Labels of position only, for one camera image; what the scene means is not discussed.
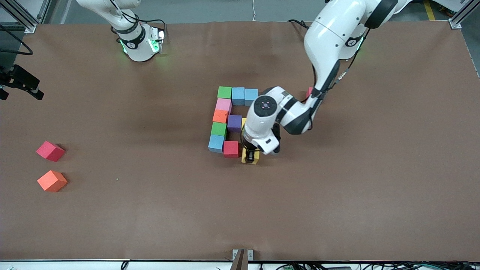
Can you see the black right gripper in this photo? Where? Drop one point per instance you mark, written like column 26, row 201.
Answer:
column 15, row 78

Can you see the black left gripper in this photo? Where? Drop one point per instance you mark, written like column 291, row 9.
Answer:
column 250, row 154

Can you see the yellow foam block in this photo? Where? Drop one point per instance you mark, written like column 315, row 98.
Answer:
column 243, row 122
column 250, row 163

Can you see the red foam block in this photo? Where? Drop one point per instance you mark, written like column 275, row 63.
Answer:
column 49, row 151
column 309, row 92
column 230, row 149

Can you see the blue foam block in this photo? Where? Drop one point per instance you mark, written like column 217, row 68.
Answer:
column 216, row 144
column 250, row 95
column 238, row 95

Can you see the purple foam block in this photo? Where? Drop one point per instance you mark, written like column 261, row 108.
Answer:
column 234, row 123

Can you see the green foam block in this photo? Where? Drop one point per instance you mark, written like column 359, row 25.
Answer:
column 218, row 129
column 224, row 92

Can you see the dented orange foam block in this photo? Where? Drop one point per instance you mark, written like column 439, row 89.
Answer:
column 220, row 116

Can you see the pink foam block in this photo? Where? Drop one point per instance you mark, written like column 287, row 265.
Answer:
column 223, row 105

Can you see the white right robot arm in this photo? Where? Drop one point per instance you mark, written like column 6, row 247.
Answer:
column 138, row 48

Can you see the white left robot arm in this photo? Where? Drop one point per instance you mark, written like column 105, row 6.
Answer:
column 258, row 127

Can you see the brown table mat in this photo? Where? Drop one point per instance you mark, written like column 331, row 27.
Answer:
column 225, row 206

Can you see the smooth orange foam block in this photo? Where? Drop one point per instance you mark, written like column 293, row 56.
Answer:
column 51, row 181

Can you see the aluminium frame post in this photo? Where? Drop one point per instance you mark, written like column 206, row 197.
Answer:
column 26, row 20
column 458, row 20

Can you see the metal mount bracket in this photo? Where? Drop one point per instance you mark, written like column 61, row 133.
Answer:
column 242, row 258

